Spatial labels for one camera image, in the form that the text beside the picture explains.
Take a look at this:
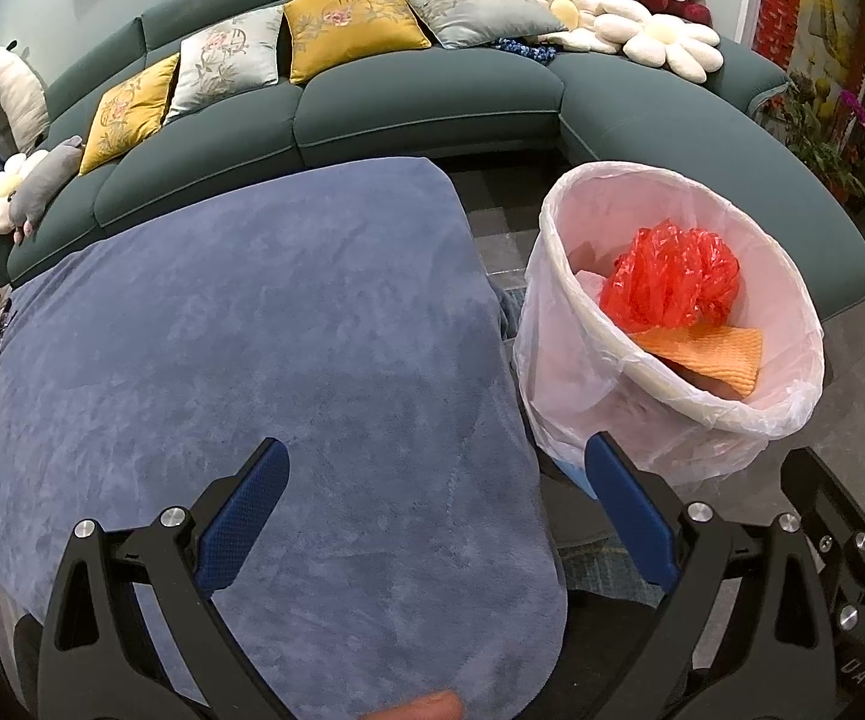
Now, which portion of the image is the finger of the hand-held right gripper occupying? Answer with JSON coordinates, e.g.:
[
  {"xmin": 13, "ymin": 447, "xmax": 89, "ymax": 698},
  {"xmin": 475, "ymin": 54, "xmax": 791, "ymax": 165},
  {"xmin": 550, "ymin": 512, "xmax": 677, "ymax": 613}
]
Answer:
[{"xmin": 779, "ymin": 448, "xmax": 865, "ymax": 572}]

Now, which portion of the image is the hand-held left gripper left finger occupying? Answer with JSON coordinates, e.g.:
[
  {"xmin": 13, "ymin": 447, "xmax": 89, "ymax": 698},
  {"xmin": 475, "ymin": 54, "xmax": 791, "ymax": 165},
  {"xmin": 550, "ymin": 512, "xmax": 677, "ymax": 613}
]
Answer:
[{"xmin": 37, "ymin": 436, "xmax": 306, "ymax": 720}]

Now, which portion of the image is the blue patterned cloth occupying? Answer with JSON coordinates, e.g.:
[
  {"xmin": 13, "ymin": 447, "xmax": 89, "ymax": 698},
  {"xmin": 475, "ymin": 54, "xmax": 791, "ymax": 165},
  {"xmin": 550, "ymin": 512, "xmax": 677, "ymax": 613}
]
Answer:
[{"xmin": 494, "ymin": 36, "xmax": 560, "ymax": 63}]

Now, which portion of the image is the dark green sofa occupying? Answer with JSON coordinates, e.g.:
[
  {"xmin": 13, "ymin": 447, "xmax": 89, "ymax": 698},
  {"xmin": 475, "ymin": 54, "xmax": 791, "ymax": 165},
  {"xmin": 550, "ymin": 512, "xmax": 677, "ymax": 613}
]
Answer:
[{"xmin": 0, "ymin": 0, "xmax": 865, "ymax": 316}]

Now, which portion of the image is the yellow embroidered pillow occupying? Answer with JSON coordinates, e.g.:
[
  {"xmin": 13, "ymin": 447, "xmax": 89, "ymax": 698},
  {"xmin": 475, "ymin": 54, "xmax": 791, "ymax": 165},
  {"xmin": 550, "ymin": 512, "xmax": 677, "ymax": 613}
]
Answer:
[
  {"xmin": 79, "ymin": 52, "xmax": 180, "ymax": 176},
  {"xmin": 284, "ymin": 0, "xmax": 432, "ymax": 85}
]

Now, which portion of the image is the grey embroidered pillow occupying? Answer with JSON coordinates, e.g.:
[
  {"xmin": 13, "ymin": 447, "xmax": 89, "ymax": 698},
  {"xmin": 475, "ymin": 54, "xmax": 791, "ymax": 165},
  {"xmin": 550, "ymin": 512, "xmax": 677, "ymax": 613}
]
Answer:
[
  {"xmin": 164, "ymin": 6, "xmax": 285, "ymax": 126},
  {"xmin": 403, "ymin": 0, "xmax": 569, "ymax": 50}
]

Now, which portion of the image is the red plastic bag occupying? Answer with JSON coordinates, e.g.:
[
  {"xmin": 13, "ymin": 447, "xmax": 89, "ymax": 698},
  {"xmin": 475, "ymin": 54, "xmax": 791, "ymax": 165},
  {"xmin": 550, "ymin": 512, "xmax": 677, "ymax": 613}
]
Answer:
[{"xmin": 599, "ymin": 217, "xmax": 741, "ymax": 332}]

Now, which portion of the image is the green potted plant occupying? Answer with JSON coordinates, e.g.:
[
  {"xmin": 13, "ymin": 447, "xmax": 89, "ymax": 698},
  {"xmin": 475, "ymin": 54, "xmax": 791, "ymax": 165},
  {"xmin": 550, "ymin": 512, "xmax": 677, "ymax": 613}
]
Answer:
[{"xmin": 762, "ymin": 71, "xmax": 865, "ymax": 215}]

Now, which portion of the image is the grey plush toy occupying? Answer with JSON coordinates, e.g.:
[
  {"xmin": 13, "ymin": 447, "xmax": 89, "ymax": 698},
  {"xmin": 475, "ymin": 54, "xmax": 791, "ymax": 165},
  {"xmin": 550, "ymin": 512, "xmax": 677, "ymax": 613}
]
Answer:
[{"xmin": 8, "ymin": 136, "xmax": 85, "ymax": 245}]

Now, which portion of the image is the white trash bin with liner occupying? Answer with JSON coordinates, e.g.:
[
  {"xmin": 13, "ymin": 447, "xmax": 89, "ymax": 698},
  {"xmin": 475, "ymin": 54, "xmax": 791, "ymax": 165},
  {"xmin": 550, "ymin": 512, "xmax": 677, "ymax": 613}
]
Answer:
[{"xmin": 513, "ymin": 160, "xmax": 827, "ymax": 500}]

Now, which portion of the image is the red gold wall hanging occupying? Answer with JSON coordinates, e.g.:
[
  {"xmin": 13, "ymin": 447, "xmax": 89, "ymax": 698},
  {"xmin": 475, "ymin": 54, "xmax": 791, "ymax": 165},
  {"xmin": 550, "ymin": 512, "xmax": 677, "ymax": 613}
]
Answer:
[{"xmin": 751, "ymin": 0, "xmax": 865, "ymax": 91}]

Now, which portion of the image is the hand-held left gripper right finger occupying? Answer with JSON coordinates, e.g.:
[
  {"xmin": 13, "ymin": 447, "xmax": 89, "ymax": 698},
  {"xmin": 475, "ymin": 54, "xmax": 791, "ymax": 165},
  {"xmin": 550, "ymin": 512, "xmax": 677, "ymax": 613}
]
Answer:
[{"xmin": 584, "ymin": 431, "xmax": 843, "ymax": 720}]

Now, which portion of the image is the blue plush blanket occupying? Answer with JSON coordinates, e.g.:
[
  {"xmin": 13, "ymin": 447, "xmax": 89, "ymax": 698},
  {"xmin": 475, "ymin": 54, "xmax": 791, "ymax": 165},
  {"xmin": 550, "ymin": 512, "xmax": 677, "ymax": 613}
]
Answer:
[{"xmin": 0, "ymin": 157, "xmax": 570, "ymax": 718}]

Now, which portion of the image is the orange cloth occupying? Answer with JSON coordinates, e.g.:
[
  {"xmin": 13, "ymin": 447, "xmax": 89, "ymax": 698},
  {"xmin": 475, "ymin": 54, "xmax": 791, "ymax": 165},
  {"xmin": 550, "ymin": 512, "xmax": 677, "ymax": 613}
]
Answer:
[{"xmin": 631, "ymin": 324, "xmax": 765, "ymax": 398}]

